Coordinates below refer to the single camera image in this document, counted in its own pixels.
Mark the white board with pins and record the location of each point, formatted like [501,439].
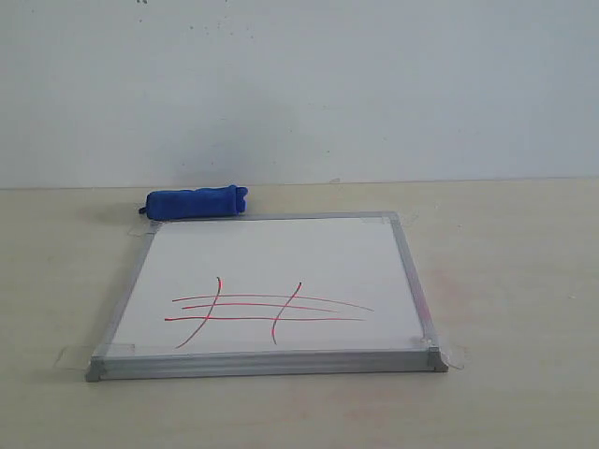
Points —
[269,295]

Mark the clear tape back left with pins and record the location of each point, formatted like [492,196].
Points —
[143,229]

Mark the blue cloth eraser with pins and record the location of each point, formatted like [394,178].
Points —
[169,205]

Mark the clear tape back right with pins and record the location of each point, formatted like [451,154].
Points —
[388,217]

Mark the clear tape front right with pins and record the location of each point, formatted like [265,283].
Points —
[442,354]

